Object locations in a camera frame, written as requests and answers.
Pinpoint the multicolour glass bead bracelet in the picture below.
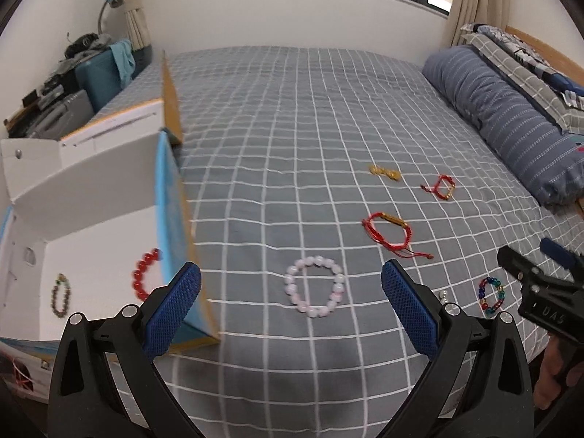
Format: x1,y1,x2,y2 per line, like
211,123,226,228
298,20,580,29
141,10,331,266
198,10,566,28
477,275,506,318

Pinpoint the red cord bracelet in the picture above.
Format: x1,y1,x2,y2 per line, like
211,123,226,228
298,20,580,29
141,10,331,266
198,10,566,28
419,173,457,202
361,211,436,260

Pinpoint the pink bead bracelet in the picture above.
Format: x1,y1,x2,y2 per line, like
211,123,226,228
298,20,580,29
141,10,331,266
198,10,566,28
283,255,347,319

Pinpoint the white blue cardboard jewelry box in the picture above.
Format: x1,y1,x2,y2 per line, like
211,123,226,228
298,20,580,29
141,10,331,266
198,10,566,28
1,66,195,402

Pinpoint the person's right hand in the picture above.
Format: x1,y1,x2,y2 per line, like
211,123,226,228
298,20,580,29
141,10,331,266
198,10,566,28
534,335,564,410

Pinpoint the small pearl stud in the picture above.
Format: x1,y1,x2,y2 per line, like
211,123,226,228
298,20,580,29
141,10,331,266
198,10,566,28
438,291,448,304

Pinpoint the blue striped pillow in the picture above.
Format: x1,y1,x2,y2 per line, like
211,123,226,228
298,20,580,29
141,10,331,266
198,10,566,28
422,46,583,208

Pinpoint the grey checked folded quilt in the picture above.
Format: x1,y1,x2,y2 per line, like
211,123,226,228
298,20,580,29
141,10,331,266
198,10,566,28
460,24,583,135

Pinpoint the grey checked bed sheet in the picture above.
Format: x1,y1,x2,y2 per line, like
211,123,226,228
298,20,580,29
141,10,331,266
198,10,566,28
157,46,583,437

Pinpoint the wooden headboard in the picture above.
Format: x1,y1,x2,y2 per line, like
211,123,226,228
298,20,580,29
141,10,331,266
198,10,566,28
506,26,584,85

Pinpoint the teal storage box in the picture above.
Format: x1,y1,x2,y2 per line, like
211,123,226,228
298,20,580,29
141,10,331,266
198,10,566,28
74,49,124,113

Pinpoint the teal cloth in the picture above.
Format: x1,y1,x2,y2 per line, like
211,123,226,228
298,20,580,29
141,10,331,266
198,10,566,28
110,39,136,89

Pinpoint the blue desk lamp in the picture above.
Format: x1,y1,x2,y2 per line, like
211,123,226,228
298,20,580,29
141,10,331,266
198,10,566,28
97,0,124,35

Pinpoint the beige curtain left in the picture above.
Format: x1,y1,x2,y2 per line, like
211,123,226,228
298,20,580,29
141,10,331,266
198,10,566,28
123,0,151,50

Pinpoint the red bead bracelet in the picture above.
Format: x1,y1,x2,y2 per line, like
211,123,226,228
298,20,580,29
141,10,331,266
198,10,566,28
131,247,164,303

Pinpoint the brown green bead bracelet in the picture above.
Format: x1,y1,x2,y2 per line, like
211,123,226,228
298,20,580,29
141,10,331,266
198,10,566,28
49,273,72,319

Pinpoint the yellow amber bead bracelet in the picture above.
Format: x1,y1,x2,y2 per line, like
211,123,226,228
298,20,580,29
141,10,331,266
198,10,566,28
368,164,404,182

